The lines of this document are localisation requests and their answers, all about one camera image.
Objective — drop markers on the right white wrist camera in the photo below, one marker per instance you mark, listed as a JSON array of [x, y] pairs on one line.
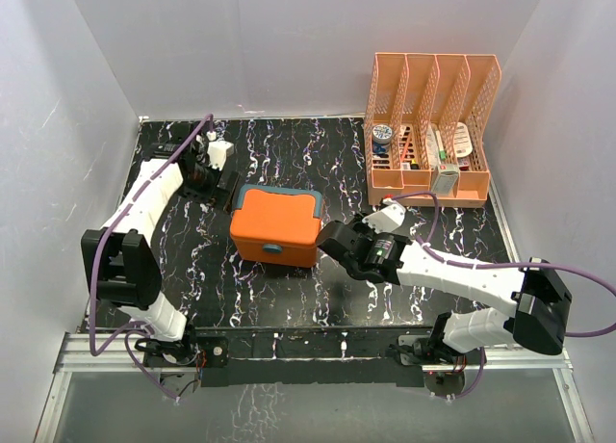
[[388, 218]]

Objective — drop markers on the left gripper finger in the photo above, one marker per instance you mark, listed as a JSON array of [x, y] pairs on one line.
[[225, 192], [193, 194]]

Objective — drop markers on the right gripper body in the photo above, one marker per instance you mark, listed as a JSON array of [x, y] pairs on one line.
[[361, 227]]

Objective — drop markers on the orange medicine box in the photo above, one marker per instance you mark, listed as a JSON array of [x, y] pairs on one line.
[[276, 229]]

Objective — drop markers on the aluminium frame rail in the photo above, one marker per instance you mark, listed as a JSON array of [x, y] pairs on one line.
[[271, 393]]

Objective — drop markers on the white pill blister pack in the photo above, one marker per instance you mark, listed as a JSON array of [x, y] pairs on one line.
[[462, 142]]

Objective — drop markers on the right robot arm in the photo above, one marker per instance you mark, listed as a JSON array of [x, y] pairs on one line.
[[528, 306]]

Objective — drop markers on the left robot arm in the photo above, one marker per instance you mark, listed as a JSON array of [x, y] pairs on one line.
[[120, 266]]

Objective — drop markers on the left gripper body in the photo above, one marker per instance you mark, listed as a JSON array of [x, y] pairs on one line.
[[206, 178]]

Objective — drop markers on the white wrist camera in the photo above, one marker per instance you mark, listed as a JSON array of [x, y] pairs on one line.
[[388, 218], [218, 151]]

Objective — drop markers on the teal divided tray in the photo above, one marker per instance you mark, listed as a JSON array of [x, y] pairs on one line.
[[244, 189]]

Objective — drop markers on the peach desk file organizer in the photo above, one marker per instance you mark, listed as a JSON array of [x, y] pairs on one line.
[[422, 97]]

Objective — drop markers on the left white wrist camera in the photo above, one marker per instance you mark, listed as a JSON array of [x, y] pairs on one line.
[[218, 151]]

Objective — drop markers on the blue round tin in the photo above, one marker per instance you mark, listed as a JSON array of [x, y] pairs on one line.
[[382, 134]]

